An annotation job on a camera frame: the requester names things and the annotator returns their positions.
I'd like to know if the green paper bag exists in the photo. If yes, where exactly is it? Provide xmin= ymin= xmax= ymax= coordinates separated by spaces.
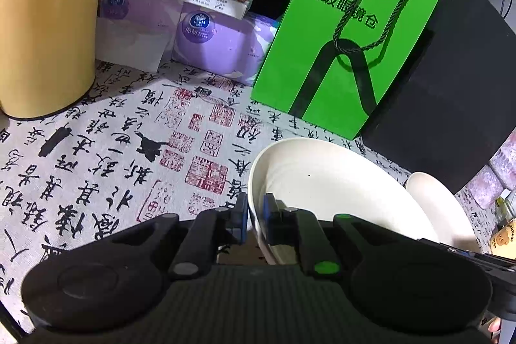
xmin=251 ymin=0 xmax=438 ymax=139

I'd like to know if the calligraphy print tablecloth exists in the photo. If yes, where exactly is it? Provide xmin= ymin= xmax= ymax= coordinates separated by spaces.
xmin=0 ymin=59 xmax=516 ymax=333

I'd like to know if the black paper bag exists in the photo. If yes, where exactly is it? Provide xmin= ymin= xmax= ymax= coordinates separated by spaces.
xmin=362 ymin=0 xmax=515 ymax=193

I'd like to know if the cream plate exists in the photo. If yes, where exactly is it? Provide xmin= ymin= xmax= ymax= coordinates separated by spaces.
xmin=404 ymin=172 xmax=481 ymax=252
xmin=247 ymin=138 xmax=440 ymax=265

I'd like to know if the person's hand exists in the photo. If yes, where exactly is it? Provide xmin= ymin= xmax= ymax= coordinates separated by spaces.
xmin=487 ymin=317 xmax=501 ymax=334

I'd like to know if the purple tissue pack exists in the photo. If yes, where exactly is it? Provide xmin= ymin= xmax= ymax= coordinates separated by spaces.
xmin=95 ymin=0 xmax=279 ymax=85

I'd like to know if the purple textured vase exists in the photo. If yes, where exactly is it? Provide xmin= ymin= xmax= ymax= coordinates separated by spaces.
xmin=466 ymin=131 xmax=515 ymax=210

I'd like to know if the yellow mug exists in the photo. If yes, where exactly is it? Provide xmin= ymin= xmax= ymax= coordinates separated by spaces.
xmin=489 ymin=219 xmax=516 ymax=259

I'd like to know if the yellow thermos jug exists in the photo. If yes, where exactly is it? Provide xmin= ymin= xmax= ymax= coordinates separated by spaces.
xmin=1 ymin=0 xmax=98 ymax=121

